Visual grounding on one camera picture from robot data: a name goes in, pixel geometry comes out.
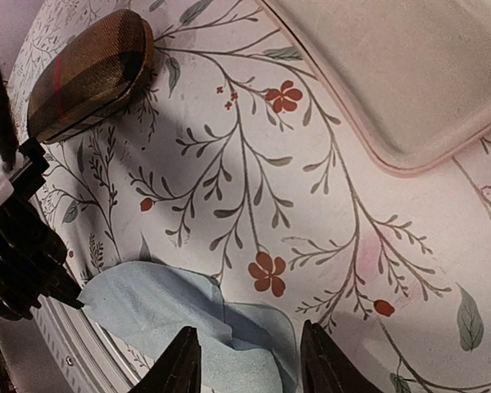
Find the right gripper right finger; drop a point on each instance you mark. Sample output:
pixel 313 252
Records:
pixel 325 368

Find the front aluminium rail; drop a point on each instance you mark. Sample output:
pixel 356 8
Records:
pixel 61 350

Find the small blue cloth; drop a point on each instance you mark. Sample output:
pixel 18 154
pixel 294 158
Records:
pixel 244 347

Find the pink glasses case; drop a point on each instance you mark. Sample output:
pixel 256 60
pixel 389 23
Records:
pixel 413 78

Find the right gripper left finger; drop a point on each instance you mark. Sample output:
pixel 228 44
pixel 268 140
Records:
pixel 178 369

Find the brown plaid glasses case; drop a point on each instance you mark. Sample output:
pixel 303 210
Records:
pixel 94 76

